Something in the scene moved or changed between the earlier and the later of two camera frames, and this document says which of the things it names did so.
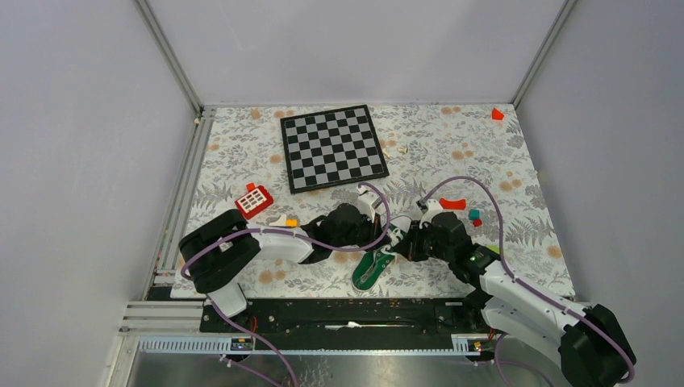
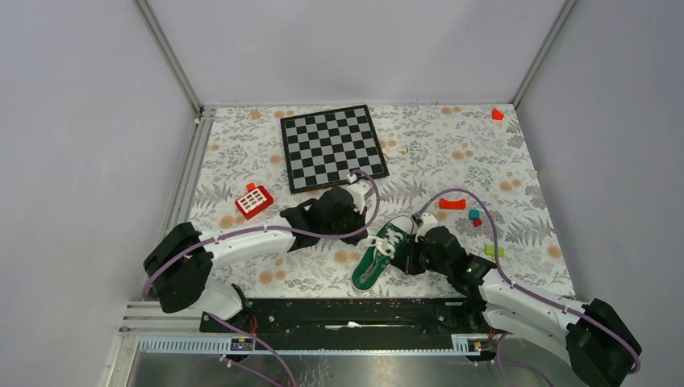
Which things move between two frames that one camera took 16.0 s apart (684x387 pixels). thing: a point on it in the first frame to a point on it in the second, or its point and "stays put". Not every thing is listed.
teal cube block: x=473 y=214 stays put
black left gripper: x=374 y=230 to x=359 y=218
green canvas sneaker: x=374 y=262 stays put
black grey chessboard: x=330 y=148 stays put
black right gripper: x=408 y=247 to x=406 y=260
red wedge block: x=497 y=114 stays put
